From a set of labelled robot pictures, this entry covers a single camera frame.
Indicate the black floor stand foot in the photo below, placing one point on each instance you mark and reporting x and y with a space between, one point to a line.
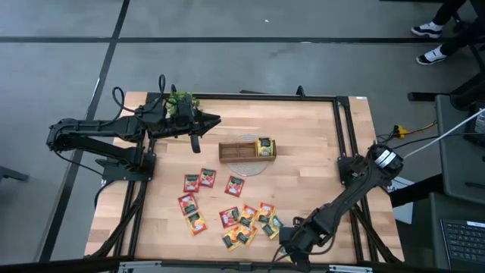
13 174

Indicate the wooden tea organizer box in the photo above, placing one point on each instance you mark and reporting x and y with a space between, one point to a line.
231 151

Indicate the grey laptop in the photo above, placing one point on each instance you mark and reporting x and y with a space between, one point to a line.
464 242

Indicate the person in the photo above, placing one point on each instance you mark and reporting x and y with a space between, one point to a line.
430 29

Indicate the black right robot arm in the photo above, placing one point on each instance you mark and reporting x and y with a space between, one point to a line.
352 197

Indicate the round woven placemat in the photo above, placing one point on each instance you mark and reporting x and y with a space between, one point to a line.
248 168

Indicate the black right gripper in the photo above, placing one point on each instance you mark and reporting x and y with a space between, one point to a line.
297 239

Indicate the black office chair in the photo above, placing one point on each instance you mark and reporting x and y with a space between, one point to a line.
466 91

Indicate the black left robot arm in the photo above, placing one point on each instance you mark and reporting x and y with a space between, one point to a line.
113 127

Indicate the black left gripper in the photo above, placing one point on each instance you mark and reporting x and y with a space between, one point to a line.
178 125

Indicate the grey desk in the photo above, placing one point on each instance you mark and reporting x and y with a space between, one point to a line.
454 170

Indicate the green potted plant white pot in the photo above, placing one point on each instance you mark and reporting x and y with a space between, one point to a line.
172 102

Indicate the orange tea packet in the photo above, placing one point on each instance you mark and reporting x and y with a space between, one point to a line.
247 235
266 211
249 214
196 223
228 242

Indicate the red tea packet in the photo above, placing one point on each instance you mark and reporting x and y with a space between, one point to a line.
228 218
234 186
188 204
191 184
207 178

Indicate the black aluminium rig frame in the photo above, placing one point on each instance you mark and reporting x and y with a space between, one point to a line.
265 97

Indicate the yellow power plug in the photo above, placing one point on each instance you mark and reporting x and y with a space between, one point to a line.
401 132

